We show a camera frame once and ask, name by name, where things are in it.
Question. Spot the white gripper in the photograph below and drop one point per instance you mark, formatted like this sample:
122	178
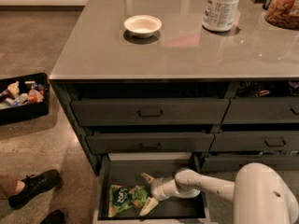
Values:
158	188

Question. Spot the green rice chip bag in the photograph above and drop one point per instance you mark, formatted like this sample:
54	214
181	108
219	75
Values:
123	198

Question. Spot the middle left drawer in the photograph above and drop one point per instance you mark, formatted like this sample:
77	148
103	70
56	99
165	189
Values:
145	142

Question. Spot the middle right drawer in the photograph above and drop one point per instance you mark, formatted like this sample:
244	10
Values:
255	141

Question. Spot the top left drawer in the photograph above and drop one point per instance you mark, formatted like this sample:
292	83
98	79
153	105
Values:
149	111

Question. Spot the bottom right drawer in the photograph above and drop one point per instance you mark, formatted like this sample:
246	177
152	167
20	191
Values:
235	162

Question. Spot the top right drawer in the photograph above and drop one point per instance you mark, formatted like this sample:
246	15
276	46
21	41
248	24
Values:
262	110

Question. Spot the black shoe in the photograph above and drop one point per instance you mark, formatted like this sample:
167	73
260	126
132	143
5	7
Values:
55	217
31	186

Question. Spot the dark kitchen island cabinet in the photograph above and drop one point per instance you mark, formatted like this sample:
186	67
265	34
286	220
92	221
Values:
102	60

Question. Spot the person's leg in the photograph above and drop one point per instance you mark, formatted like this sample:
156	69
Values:
10	185

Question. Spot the black bin of snacks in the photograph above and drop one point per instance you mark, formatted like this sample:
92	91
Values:
24	97

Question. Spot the white bowl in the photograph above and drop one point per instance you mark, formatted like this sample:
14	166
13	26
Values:
142	26

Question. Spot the white wipes canister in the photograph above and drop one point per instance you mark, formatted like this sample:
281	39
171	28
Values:
219	15

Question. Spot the clear jar of snacks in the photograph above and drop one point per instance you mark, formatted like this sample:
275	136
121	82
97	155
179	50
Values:
283	14

